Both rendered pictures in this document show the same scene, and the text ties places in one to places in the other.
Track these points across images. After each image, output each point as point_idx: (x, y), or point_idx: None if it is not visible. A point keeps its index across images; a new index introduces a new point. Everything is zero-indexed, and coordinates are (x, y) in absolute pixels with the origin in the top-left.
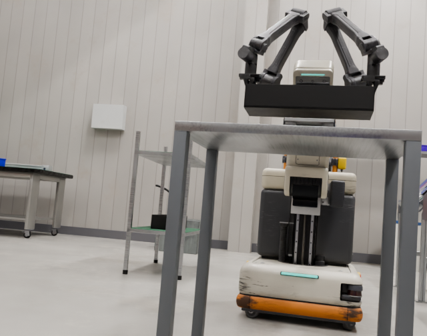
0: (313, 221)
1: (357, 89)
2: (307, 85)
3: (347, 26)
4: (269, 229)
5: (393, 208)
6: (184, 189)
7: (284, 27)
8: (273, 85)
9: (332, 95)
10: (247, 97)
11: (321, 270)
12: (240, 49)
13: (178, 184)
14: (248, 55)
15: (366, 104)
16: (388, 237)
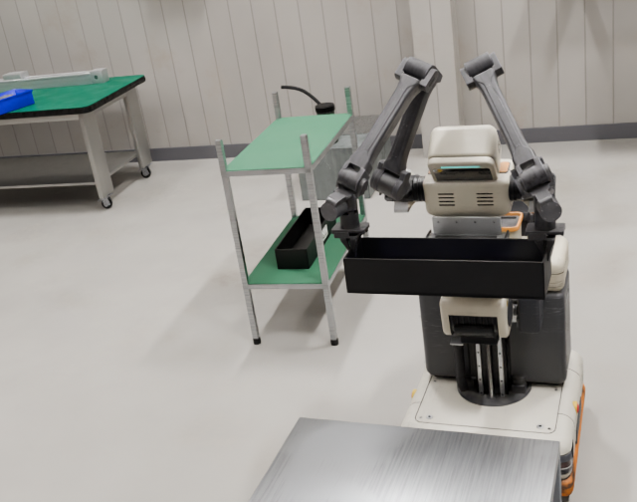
0: (500, 340)
1: (517, 267)
2: (437, 260)
3: (498, 123)
4: (438, 344)
5: None
6: None
7: (394, 122)
8: (385, 260)
9: (478, 276)
10: (349, 278)
11: (511, 432)
12: (323, 206)
13: None
14: (337, 216)
15: (532, 290)
16: None
